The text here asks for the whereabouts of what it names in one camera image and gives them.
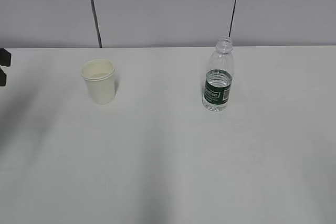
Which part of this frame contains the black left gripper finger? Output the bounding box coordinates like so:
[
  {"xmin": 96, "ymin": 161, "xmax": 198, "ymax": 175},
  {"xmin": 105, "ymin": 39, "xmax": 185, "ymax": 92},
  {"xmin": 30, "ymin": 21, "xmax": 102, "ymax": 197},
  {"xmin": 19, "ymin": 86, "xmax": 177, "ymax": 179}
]
[
  {"xmin": 0, "ymin": 48, "xmax": 12, "ymax": 66},
  {"xmin": 0, "ymin": 68, "xmax": 7, "ymax": 87}
]

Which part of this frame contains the white paper cup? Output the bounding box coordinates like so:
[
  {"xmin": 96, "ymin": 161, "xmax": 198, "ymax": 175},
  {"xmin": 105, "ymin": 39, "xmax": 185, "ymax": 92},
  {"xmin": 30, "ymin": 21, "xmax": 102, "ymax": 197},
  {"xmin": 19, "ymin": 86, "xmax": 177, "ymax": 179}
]
[{"xmin": 81, "ymin": 59, "xmax": 116, "ymax": 105}]

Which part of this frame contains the clear green-label water bottle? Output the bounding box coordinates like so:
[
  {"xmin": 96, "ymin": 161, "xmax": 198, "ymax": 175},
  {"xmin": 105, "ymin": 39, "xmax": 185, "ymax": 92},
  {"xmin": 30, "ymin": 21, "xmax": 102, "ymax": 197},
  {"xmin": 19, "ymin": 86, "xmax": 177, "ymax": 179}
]
[{"xmin": 203, "ymin": 37, "xmax": 234, "ymax": 112}]

